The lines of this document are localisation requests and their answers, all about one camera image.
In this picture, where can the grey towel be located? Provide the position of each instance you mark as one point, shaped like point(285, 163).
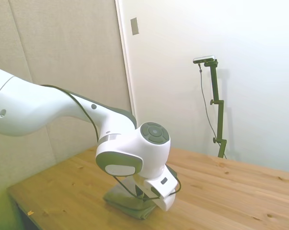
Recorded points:
point(125, 203)

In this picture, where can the grey wall switch plate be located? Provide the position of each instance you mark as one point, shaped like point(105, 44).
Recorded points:
point(135, 26)

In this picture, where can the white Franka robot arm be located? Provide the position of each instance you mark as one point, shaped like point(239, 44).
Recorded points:
point(38, 110)

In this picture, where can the grey exterior camera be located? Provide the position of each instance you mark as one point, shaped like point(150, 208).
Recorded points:
point(204, 59)

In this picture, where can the dark jointed camera stand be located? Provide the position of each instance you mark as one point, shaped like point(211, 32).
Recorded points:
point(216, 86)

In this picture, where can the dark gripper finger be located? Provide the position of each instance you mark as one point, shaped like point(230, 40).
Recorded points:
point(141, 194)

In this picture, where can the small orange paper scrap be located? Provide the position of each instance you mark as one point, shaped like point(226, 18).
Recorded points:
point(30, 212)

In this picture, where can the white door frame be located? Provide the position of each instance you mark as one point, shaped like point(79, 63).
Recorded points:
point(124, 48)

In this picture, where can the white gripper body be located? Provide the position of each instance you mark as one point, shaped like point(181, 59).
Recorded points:
point(167, 203)

